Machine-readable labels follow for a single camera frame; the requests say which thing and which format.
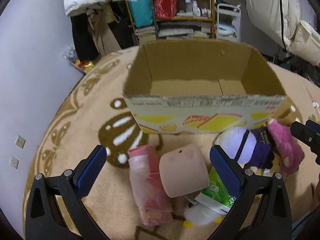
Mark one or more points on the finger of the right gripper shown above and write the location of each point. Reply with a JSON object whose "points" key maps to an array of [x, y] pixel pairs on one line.
{"points": [[306, 135], [313, 125]]}

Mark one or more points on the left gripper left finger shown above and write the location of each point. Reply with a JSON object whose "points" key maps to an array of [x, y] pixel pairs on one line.
{"points": [[44, 219]]}

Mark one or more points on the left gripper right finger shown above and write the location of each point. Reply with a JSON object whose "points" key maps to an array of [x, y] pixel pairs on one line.
{"points": [[262, 207]]}

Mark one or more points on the pink plush toy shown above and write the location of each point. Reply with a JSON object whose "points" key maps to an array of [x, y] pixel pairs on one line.
{"points": [[287, 146]]}

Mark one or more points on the lavender-headed plush doll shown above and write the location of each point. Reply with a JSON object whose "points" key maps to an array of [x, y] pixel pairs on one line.
{"points": [[254, 147]]}

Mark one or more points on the green tissue pack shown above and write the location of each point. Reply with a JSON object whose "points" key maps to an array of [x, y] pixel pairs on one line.
{"points": [[215, 197]]}

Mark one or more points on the white fluffy black-haired plush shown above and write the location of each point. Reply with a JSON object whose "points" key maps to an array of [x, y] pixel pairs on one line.
{"points": [[199, 215]]}

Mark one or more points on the pink cylindrical plush pillow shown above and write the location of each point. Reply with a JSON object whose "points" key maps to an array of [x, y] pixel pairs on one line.
{"points": [[183, 171]]}

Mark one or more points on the pink plastic pack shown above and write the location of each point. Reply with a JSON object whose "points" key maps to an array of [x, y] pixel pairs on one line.
{"points": [[153, 203]]}

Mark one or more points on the yellow dog plush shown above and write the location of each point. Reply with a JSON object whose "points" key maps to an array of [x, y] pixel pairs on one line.
{"points": [[276, 167]]}

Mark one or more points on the person's right hand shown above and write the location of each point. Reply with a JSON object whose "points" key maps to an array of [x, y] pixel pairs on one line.
{"points": [[315, 197]]}

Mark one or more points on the white cushion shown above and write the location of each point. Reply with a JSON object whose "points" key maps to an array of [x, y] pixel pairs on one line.
{"points": [[305, 43]]}

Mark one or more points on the open cardboard box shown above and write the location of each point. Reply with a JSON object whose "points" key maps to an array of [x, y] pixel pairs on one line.
{"points": [[200, 86]]}

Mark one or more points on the beige patterned carpet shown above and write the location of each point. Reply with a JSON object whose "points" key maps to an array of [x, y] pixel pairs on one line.
{"points": [[95, 113]]}

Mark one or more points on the white covered mattress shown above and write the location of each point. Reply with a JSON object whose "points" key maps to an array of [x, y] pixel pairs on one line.
{"points": [[280, 20]]}

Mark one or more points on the white utility cart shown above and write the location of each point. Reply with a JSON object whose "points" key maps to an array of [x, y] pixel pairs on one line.
{"points": [[228, 18]]}

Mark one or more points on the bag of snacks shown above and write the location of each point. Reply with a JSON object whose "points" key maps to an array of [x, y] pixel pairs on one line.
{"points": [[73, 59]]}

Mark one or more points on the right stack of books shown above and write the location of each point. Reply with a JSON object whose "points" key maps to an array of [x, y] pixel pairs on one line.
{"points": [[184, 29]]}

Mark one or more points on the stack of books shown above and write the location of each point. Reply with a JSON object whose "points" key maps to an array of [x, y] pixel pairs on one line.
{"points": [[184, 29], [146, 34]]}

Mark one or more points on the black hanging coat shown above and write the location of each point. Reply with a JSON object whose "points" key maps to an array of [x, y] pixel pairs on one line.
{"points": [[82, 39]]}

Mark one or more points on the left stack of books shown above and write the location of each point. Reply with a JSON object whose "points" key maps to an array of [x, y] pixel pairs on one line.
{"points": [[146, 34]]}

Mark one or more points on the wooden shelving unit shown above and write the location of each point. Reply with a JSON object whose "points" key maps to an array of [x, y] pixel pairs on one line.
{"points": [[153, 20]]}

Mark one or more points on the red patterned bag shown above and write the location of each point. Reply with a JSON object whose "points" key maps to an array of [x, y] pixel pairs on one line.
{"points": [[165, 9]]}

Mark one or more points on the teal bag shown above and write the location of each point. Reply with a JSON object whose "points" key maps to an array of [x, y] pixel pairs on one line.
{"points": [[141, 12]]}

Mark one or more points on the beige hanging coat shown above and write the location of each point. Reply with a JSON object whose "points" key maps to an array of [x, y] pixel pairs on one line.
{"points": [[103, 37]]}

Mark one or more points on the lower wall socket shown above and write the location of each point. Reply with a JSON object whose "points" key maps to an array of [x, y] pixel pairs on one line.
{"points": [[14, 162]]}

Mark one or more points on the wall socket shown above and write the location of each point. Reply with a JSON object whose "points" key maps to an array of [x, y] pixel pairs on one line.
{"points": [[20, 142], [14, 162]]}

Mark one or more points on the upper wall socket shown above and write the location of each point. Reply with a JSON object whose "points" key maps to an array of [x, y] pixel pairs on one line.
{"points": [[20, 142]]}

